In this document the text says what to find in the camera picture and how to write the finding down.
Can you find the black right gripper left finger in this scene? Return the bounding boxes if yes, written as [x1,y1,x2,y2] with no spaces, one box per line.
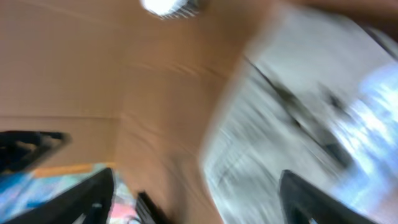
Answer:
[4,168,114,224]

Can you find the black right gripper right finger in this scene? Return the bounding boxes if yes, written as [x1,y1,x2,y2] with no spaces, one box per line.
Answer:
[279,170,375,224]

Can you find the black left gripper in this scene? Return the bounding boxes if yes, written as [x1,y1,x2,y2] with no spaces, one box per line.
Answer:
[1,130,71,174]

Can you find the khaki green shorts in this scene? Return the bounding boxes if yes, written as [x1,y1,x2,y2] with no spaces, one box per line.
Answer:
[201,3,397,223]

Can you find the white black folded shirt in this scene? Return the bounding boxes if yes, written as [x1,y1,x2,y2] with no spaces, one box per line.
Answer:
[140,0,208,20]

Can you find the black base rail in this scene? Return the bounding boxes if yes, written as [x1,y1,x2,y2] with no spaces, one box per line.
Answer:
[135,191,172,224]

